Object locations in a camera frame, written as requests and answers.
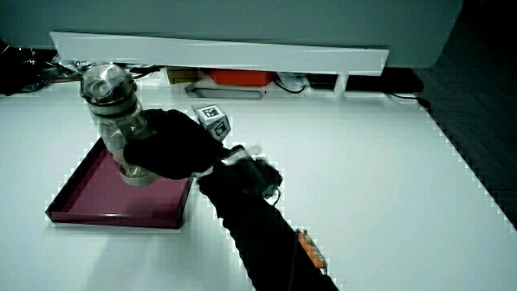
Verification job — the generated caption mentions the maroon square tray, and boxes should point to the maroon square tray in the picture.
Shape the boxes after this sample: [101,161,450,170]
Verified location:
[44,137,194,230]

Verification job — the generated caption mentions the orange forearm sensor unit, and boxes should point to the orange forearm sensor unit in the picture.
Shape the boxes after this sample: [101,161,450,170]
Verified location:
[296,229,329,271]

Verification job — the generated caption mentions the orange box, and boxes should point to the orange box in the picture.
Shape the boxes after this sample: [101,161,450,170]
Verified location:
[208,68,278,87]

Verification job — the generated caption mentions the grey flat tray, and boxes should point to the grey flat tray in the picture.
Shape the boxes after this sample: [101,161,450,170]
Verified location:
[185,82,267,101]

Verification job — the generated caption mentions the long white shelf board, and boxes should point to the long white shelf board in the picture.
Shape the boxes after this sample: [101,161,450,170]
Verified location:
[49,31,390,77]

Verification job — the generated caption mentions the pile of black equipment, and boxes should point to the pile of black equipment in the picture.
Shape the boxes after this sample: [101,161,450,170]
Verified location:
[0,39,62,97]

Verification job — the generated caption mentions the small black box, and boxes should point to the small black box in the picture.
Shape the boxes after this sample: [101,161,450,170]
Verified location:
[307,73,339,91]

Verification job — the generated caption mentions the person's right hand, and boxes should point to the person's right hand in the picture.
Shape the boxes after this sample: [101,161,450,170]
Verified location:
[123,103,233,181]

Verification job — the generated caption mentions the black floor cable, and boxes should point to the black floor cable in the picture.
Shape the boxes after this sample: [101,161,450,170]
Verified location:
[386,92,432,111]

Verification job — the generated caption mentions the brown cardboard box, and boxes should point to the brown cardboard box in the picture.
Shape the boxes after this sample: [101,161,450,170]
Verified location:
[166,66,203,85]

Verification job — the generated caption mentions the clear plastic bottle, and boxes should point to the clear plastic bottle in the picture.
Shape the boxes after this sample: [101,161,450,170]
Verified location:
[79,63,161,188]

